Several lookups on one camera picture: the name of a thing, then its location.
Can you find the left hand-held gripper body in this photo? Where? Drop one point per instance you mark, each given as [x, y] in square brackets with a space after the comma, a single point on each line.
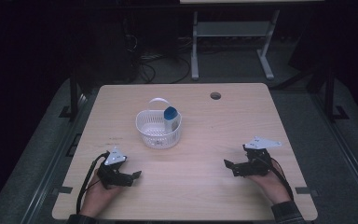
[113, 174]

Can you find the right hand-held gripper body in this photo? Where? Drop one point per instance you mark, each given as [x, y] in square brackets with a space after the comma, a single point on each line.
[256, 163]

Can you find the white plastic basket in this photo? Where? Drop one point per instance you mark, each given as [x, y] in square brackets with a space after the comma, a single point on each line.
[155, 132]

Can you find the white shampoo bottle blue cap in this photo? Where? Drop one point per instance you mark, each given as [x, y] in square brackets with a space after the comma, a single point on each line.
[171, 119]

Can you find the person's right hand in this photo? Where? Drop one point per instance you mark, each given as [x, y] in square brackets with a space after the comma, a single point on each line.
[270, 186]

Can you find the person's left hand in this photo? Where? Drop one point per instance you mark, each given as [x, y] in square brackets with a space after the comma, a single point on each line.
[97, 199]

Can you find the black tape strip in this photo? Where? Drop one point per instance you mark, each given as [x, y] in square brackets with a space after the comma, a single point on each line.
[304, 190]
[64, 189]

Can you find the grey metal stand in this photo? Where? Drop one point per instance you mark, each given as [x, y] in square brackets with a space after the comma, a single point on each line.
[231, 29]

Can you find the aluminium floor rail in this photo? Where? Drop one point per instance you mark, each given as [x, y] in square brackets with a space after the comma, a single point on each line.
[54, 155]
[348, 155]

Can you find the black upright post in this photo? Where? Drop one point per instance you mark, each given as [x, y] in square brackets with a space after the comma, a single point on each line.
[73, 99]
[330, 96]

